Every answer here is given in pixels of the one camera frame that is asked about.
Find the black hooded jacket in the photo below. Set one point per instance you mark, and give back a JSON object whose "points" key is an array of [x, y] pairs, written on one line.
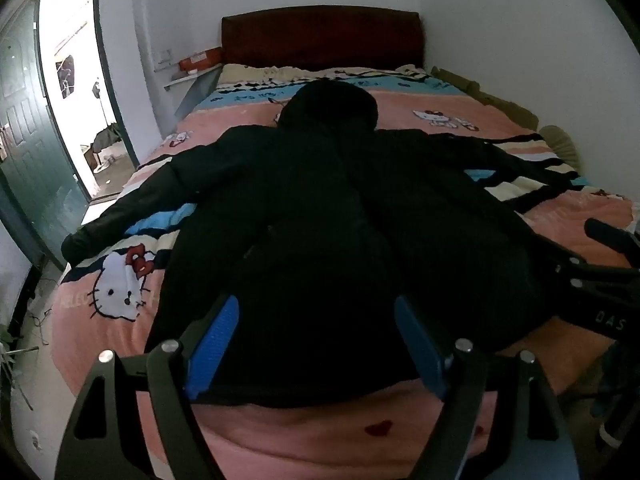
{"points": [[316, 225]]}

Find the orange box on shelf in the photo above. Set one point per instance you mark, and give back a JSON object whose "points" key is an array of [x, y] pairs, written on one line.
{"points": [[201, 60]]}

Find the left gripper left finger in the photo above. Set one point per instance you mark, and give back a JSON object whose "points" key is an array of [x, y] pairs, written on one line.
{"points": [[104, 438]]}

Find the dark red headboard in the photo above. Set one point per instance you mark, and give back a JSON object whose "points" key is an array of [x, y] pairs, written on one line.
{"points": [[321, 37]]}

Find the pink Hello Kitty blanket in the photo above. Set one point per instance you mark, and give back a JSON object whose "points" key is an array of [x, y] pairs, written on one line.
{"points": [[100, 304]]}

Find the green door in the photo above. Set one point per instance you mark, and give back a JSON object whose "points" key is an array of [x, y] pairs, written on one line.
{"points": [[37, 167]]}

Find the white wall shelf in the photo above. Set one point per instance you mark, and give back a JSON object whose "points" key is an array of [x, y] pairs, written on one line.
{"points": [[191, 76]]}

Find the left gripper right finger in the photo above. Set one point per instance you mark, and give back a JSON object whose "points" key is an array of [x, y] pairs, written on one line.
{"points": [[499, 417]]}

